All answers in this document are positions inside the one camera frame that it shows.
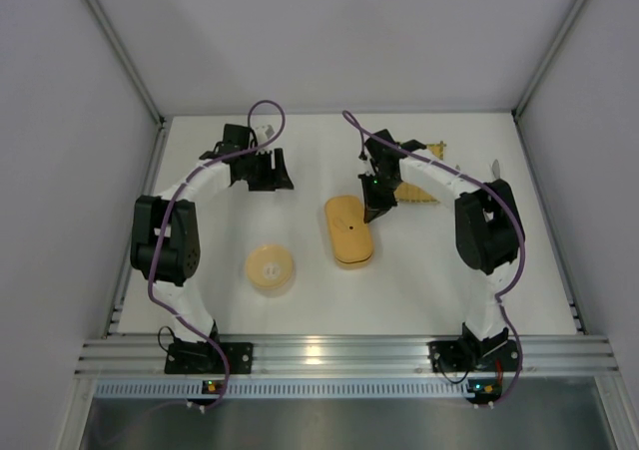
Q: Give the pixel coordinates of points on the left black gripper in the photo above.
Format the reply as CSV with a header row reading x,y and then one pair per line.
x,y
263,172

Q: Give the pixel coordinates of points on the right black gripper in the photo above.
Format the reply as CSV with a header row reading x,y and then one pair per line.
x,y
378,194

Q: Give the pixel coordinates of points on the bamboo sushi mat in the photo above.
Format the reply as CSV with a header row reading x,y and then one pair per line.
x,y
411,194

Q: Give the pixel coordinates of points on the oblong tan box lid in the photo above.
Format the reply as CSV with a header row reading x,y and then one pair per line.
x,y
345,225

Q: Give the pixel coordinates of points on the round tan lid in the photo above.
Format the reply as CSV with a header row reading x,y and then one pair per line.
x,y
269,261

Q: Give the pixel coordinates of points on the metal tongs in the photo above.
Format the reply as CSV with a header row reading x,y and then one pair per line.
x,y
480,168

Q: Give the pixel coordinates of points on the oblong tan lunch box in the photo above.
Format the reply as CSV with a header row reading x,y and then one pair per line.
x,y
353,258

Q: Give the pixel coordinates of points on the round steel container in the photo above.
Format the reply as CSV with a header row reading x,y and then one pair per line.
x,y
272,288

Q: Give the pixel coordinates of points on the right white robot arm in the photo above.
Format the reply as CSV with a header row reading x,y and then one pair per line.
x,y
488,233

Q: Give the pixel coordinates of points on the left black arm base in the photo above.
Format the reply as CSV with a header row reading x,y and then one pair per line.
x,y
202,358

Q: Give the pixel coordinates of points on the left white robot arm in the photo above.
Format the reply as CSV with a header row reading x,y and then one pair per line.
x,y
165,245

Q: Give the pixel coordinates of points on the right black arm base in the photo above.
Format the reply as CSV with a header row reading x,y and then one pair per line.
x,y
451,358

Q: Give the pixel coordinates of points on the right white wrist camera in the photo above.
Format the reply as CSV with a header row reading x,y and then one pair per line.
x,y
365,167

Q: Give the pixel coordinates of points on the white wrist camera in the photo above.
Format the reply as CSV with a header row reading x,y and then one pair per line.
x,y
264,133
365,167

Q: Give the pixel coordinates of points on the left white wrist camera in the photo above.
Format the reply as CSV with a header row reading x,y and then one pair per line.
x,y
264,133

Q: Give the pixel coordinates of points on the grey slotted cable duct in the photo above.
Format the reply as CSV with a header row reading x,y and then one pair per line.
x,y
288,388

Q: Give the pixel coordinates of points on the aluminium mounting rail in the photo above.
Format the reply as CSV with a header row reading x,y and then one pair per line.
x,y
316,356

